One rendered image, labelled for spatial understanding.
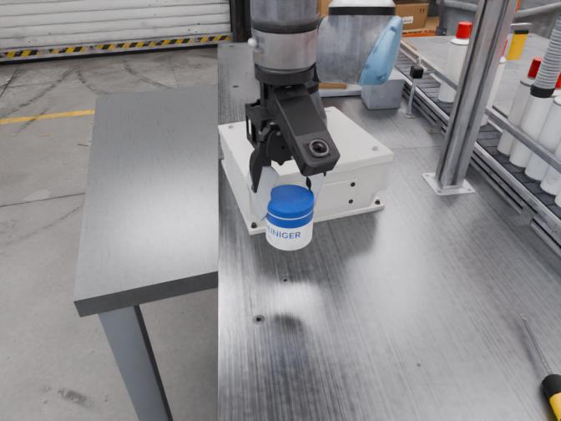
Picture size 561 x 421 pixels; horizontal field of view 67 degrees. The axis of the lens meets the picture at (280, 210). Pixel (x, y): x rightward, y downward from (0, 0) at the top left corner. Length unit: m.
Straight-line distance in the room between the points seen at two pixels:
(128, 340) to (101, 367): 0.87
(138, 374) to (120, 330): 0.14
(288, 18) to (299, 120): 0.11
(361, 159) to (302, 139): 0.32
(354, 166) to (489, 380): 0.40
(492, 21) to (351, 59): 0.24
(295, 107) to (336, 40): 0.30
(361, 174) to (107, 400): 1.18
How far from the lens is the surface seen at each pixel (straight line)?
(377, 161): 0.80
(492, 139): 1.13
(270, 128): 0.52
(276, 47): 0.49
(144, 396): 1.00
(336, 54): 0.78
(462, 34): 1.25
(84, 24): 5.09
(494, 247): 0.85
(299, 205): 0.57
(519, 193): 0.96
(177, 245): 0.79
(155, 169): 1.03
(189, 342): 1.69
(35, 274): 2.18
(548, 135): 0.95
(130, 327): 0.83
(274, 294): 0.68
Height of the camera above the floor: 1.33
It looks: 36 degrees down
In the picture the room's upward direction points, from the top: straight up
